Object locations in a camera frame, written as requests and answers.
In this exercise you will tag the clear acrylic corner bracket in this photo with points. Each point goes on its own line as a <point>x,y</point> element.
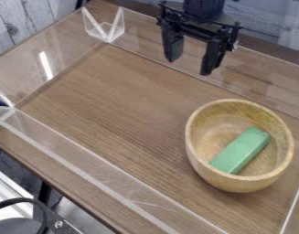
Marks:
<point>105,31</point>

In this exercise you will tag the black metal bracket with screw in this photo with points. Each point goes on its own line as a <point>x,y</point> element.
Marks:
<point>52,223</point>

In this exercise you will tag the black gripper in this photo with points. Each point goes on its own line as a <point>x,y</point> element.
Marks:
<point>198,19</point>

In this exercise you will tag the clear acrylic enclosure wall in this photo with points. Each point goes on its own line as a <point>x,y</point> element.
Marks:
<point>95,120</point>

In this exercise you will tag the brown wooden bowl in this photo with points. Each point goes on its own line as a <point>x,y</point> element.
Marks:
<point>213,126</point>

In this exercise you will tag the green rectangular block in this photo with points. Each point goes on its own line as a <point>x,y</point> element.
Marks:
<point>241,150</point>

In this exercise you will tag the black table leg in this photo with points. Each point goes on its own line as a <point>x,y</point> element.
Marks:
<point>44,193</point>

